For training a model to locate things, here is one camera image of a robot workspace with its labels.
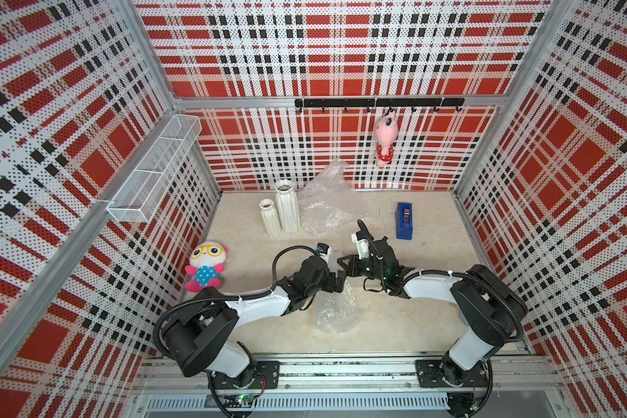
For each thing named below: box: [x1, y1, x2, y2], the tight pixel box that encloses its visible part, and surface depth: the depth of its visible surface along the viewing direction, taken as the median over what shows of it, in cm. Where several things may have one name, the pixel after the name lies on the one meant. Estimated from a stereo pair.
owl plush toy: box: [184, 240, 230, 293], surface depth 93 cm
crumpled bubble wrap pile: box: [297, 159, 378, 236], surface depth 113 cm
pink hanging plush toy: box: [374, 110, 399, 168], surface depth 95 cm
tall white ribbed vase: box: [274, 178, 301, 234], surface depth 96 cm
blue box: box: [395, 202, 414, 240], surface depth 107 cm
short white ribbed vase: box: [258, 197, 282, 238], surface depth 98 cm
